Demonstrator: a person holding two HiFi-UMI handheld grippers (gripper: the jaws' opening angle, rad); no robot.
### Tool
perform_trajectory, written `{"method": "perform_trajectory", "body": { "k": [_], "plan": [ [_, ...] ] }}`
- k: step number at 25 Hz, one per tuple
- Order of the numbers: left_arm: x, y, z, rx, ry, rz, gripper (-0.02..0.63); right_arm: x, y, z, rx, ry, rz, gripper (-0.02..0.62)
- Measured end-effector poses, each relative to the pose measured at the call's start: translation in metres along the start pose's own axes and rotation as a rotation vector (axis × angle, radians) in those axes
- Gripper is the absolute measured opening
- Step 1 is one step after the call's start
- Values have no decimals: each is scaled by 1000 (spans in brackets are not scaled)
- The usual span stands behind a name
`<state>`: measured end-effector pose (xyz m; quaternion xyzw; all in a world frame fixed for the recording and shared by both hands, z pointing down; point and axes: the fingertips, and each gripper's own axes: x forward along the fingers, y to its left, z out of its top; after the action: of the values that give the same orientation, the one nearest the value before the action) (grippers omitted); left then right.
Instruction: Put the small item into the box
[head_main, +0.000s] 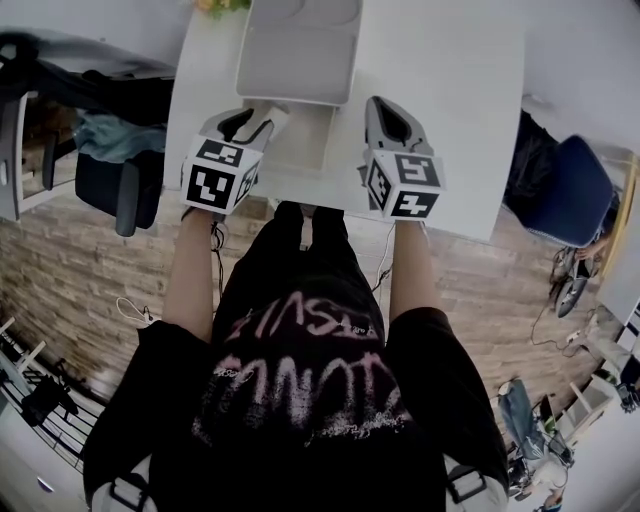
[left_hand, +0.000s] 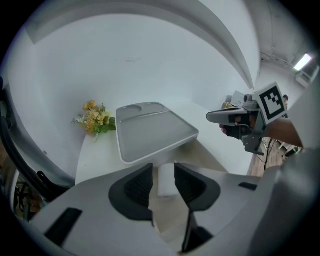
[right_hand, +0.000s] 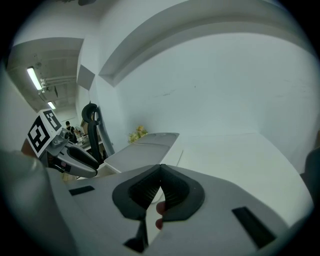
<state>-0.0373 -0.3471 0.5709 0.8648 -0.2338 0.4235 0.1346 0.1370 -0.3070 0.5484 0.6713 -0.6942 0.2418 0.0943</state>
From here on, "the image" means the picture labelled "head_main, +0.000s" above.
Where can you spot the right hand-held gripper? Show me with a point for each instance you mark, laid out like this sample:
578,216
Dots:
415,175

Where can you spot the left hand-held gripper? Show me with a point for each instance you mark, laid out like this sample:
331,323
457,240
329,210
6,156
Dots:
210,185

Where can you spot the grey lidded box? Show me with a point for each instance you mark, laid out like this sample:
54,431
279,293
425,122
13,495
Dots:
295,60

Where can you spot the person's left forearm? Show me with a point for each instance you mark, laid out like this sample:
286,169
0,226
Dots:
192,280

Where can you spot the person's right forearm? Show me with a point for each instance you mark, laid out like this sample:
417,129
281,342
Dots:
415,270

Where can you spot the white table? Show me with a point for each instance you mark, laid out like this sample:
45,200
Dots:
440,75

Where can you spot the person's black trousers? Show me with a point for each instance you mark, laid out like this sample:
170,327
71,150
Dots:
290,225

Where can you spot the teal cloth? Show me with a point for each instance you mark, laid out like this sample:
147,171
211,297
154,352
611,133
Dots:
120,137

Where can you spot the yellow flower bunch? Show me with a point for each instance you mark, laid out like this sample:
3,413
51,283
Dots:
220,7

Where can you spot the black office chair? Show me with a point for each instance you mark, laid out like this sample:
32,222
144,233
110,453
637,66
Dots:
120,85

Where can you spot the black bag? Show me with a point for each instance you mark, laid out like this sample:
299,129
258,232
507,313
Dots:
530,160

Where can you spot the blue chair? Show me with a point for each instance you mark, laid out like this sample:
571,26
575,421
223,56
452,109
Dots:
570,190

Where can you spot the grey device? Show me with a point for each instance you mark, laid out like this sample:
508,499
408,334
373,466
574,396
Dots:
572,297

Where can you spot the person's black printed shirt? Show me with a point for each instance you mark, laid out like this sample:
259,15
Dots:
300,400

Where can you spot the white desk frame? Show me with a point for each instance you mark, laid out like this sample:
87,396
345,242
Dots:
12,150

